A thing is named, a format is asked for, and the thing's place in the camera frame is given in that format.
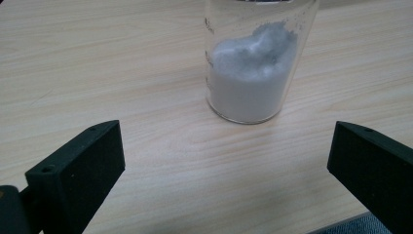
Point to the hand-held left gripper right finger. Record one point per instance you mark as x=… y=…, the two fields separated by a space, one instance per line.
x=376 y=175

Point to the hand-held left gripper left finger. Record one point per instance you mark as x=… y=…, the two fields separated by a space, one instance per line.
x=78 y=175

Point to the glass jar with white powder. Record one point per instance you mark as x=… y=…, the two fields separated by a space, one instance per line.
x=250 y=91

